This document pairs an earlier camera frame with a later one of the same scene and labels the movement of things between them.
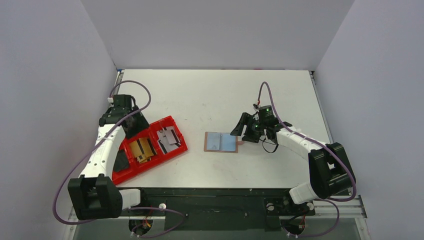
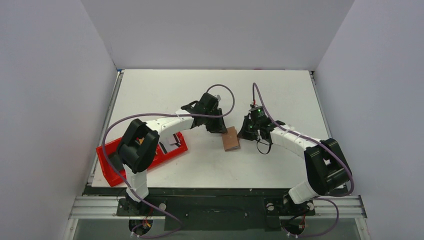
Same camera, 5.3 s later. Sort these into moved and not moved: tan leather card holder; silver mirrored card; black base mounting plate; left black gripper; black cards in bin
Moved: left black gripper; tan leather card holder
Not moved: black base mounting plate; silver mirrored card; black cards in bin
